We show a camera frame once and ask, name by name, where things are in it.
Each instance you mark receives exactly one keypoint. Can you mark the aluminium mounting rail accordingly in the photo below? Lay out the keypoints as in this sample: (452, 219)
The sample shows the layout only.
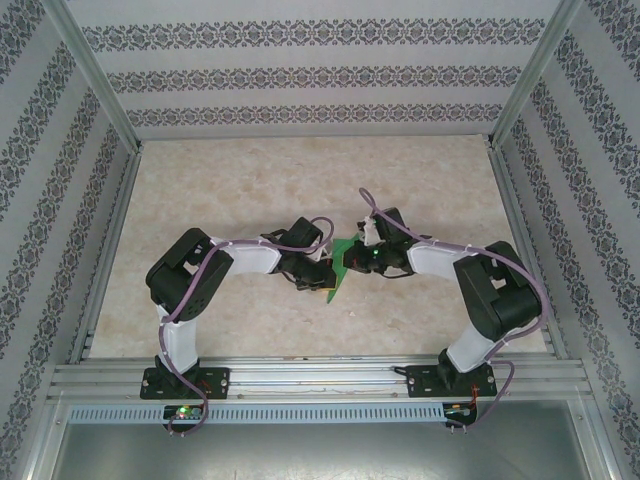
(320, 375)

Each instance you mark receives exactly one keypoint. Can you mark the aluminium side rail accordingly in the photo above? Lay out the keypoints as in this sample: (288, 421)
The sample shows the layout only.
(525, 240)
(112, 240)

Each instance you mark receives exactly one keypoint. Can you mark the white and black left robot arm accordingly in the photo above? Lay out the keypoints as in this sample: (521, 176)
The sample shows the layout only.
(190, 280)

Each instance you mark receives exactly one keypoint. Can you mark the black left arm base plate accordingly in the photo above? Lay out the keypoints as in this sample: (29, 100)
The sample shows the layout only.
(220, 382)

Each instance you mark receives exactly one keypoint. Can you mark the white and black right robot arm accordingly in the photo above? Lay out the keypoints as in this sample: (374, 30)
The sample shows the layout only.
(500, 295)

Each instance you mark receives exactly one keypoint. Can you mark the green paper sheet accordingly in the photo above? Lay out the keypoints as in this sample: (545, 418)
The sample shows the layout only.
(337, 290)

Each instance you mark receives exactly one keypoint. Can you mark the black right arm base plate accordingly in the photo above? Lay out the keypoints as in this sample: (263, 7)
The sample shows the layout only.
(420, 382)

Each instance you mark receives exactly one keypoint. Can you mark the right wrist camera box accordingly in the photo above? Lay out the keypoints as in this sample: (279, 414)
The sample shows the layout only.
(370, 229)

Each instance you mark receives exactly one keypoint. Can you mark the controller board with LEDs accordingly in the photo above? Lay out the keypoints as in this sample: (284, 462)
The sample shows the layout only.
(460, 411)
(182, 413)

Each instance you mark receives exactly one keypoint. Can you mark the aluminium frame post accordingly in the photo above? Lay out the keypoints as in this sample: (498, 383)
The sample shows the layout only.
(535, 75)
(95, 75)

